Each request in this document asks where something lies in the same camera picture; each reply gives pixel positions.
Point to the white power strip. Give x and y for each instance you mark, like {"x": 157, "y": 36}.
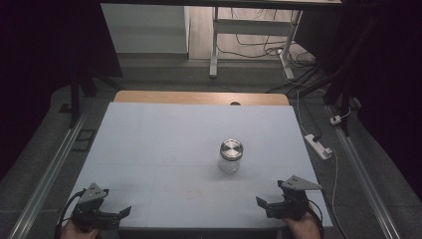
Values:
{"x": 315, "y": 143}

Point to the person's left hand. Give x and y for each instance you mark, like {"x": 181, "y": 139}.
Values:
{"x": 78, "y": 232}

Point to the black metal stand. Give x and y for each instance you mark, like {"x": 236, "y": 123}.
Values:
{"x": 74, "y": 99}
{"x": 345, "y": 99}

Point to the round metal jar lid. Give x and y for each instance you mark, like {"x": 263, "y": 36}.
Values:
{"x": 231, "y": 149}

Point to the white metal desk frame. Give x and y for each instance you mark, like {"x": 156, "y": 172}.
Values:
{"x": 252, "y": 27}

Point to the black rectangular floor frame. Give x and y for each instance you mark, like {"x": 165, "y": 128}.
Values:
{"x": 76, "y": 140}

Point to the aluminium rail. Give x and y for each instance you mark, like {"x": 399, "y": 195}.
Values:
{"x": 365, "y": 182}
{"x": 46, "y": 182}

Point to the clear glass jar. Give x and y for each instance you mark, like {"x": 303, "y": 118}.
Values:
{"x": 228, "y": 166}

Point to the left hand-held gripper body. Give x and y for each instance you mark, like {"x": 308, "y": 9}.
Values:
{"x": 89, "y": 210}

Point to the small white adapter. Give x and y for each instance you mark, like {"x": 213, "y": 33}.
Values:
{"x": 335, "y": 119}

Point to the white table cover sheet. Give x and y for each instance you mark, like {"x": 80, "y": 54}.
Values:
{"x": 166, "y": 149}

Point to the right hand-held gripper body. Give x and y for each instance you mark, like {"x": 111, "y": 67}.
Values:
{"x": 292, "y": 207}

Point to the person's right hand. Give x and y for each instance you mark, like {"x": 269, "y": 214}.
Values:
{"x": 305, "y": 229}

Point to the dark curtain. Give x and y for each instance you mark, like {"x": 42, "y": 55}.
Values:
{"x": 391, "y": 83}
{"x": 33, "y": 66}

